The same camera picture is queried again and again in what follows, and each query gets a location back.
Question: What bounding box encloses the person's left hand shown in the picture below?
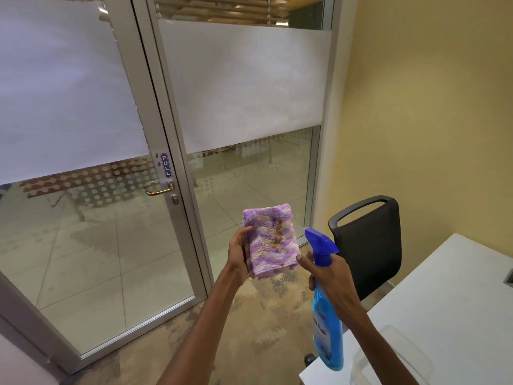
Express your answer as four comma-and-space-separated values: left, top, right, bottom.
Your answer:
224, 225, 254, 288

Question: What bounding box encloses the person's right hand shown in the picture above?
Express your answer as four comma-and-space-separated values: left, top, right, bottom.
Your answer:
296, 251, 360, 319

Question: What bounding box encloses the purple white striped cloth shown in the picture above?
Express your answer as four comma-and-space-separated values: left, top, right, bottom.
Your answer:
242, 203, 301, 281

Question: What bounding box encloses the blue spray bottle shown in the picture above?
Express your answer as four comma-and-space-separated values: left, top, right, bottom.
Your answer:
304, 228, 344, 372

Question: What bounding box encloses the person's left forearm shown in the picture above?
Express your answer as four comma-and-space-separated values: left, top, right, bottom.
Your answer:
157, 269, 243, 385

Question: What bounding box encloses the person's right forearm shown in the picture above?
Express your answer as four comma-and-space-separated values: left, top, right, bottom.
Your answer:
343, 305, 417, 385

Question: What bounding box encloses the black office chair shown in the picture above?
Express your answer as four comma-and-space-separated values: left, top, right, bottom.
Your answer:
303, 195, 402, 367

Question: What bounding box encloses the fixed glass partition panel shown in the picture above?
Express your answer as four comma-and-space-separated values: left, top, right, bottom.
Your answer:
132, 0, 344, 253

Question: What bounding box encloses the clear plastic container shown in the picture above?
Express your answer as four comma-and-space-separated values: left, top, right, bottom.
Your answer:
351, 325, 435, 385

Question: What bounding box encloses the wooden bench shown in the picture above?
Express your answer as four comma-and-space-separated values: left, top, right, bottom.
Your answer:
20, 158, 153, 222

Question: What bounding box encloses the glass door with aluminium frame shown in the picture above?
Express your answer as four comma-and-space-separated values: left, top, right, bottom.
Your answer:
0, 0, 214, 361

